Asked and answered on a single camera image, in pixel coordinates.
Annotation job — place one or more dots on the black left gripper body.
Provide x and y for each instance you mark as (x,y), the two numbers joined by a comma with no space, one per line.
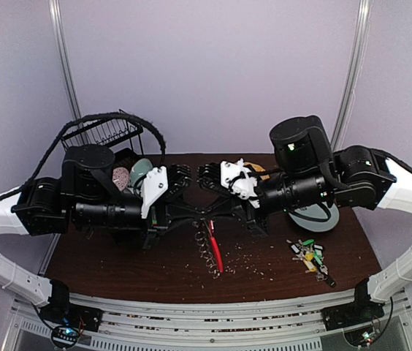
(156,223)

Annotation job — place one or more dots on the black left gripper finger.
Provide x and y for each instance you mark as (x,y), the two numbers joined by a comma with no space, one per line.
(175,222)
(183,209)

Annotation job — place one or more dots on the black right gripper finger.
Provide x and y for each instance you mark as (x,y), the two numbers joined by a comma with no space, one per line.
(220,205)
(231,216)

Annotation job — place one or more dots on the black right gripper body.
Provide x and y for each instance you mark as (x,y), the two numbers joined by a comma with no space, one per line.
(248,210)

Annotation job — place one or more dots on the red handled key ring holder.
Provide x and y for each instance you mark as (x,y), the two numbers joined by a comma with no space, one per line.
(209,249)

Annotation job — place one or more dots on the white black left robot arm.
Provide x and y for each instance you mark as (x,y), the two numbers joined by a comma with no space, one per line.
(86,197)

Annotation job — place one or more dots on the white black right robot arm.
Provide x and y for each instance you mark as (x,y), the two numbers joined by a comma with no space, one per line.
(309,173)

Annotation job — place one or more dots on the green ceramic bowl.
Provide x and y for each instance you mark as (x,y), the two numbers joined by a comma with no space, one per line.
(139,169)

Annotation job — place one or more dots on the yellow dotted plate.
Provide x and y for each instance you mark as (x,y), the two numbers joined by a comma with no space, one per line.
(258,169)

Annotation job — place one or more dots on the pink patterned bowl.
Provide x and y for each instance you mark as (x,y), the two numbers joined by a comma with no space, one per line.
(120,178)

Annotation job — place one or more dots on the black key tag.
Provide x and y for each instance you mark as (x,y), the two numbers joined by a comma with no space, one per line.
(295,249)

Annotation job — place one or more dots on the green key tag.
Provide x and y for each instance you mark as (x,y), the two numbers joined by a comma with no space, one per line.
(308,242)

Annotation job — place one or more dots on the yellow key tag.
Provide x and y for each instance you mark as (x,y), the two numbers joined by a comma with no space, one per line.
(308,261)

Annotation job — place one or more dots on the light blue flower plate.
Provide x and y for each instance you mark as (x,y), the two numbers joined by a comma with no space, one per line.
(316,218)

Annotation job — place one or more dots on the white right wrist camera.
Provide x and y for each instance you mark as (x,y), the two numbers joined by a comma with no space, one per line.
(236,178)

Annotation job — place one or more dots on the black wire dish rack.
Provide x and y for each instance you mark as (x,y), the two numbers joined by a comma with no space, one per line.
(112,129)

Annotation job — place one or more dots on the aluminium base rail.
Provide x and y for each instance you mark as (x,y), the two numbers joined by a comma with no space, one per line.
(290,324)

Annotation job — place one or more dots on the left aluminium frame post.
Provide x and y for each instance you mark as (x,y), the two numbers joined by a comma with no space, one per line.
(58,29)

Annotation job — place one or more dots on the aluminium frame post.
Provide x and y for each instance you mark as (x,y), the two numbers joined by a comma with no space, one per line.
(361,31)
(58,29)

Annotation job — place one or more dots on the right aluminium frame post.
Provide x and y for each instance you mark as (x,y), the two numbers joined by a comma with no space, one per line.
(361,31)

